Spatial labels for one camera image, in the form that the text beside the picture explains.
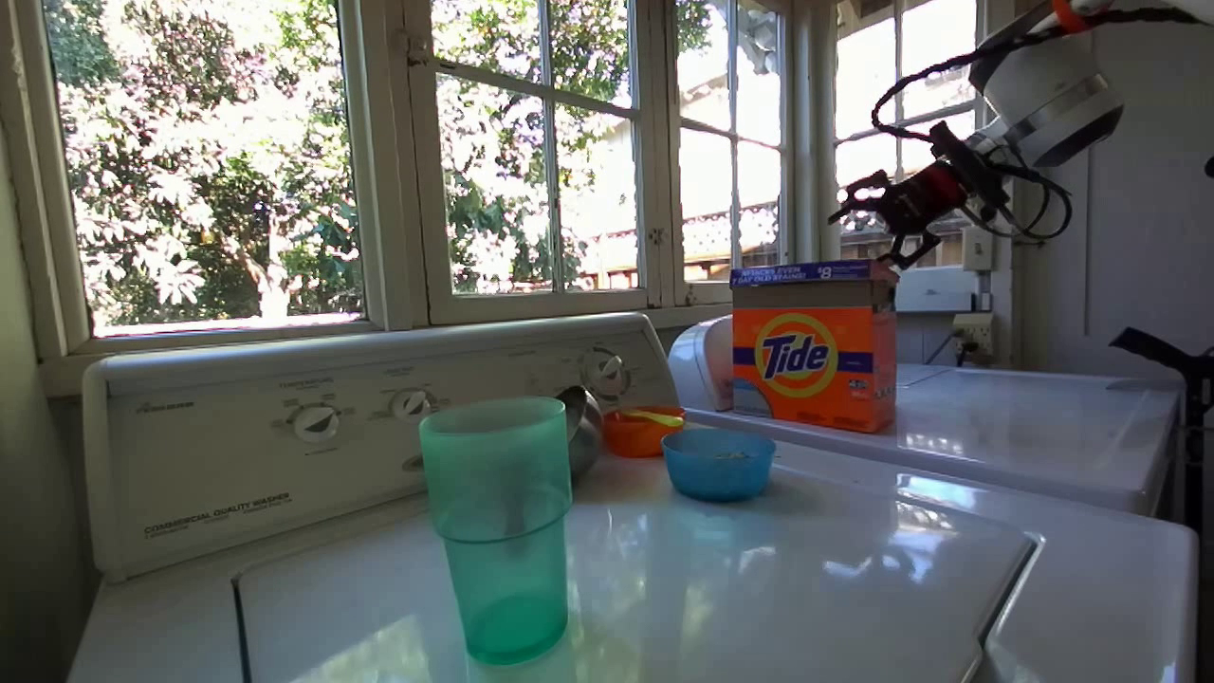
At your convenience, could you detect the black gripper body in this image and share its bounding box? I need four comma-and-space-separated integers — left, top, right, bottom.
875, 139, 1011, 247

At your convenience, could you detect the orange Tide detergent box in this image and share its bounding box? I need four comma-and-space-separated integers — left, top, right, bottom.
727, 260, 897, 431

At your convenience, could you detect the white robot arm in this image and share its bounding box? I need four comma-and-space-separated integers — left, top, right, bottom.
832, 0, 1214, 268

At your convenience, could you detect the yellow spoon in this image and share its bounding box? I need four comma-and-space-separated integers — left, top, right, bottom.
622, 410, 682, 427

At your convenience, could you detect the blue plastic bowl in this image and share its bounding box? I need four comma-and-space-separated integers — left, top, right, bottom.
664, 427, 774, 501

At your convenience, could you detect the white dryer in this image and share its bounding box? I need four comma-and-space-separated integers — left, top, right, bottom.
669, 316, 1179, 517

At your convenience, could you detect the black tripod stand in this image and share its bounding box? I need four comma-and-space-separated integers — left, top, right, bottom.
1107, 321, 1214, 536

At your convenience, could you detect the orange plastic bowl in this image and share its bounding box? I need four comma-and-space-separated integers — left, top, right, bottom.
605, 410, 688, 459

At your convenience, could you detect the silver metal ladle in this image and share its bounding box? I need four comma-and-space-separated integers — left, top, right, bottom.
562, 388, 605, 473

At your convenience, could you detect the green translucent plastic cup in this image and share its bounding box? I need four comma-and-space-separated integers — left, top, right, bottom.
418, 400, 572, 664

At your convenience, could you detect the white washing machine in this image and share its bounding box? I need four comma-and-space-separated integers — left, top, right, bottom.
67, 316, 1199, 683

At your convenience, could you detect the white wall outlet box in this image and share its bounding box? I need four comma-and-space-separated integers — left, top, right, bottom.
897, 265, 979, 316

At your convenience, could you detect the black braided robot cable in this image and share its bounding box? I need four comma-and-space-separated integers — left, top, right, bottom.
869, 0, 1214, 250

